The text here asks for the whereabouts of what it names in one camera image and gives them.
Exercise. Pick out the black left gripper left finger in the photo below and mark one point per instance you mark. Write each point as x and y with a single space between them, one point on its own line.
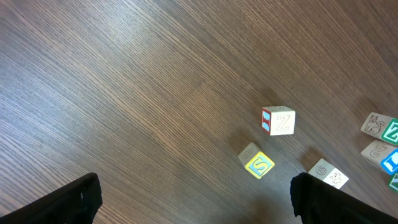
76 202

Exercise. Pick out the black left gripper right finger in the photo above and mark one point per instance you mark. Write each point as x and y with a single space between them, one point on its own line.
316 202

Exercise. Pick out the green V wooden block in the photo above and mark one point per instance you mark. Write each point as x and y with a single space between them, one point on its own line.
329 174

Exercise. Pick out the plain wooden block left edge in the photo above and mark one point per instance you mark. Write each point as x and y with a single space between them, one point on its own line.
255 161

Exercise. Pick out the green top far block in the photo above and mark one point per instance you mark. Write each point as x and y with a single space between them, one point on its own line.
393 182

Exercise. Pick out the blue top left block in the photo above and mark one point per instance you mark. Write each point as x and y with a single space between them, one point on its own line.
376 152

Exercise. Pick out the plain wooden block far left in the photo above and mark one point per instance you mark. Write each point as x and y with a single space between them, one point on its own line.
278 120

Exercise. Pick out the green top left block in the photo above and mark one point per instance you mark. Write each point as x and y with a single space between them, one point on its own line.
381 127

